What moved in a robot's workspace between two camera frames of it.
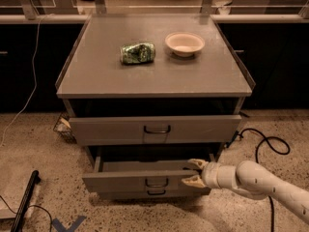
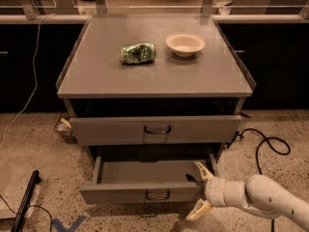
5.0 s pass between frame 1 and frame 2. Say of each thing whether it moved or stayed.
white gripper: moved
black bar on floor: stayed
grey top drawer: stayed
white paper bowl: stayed
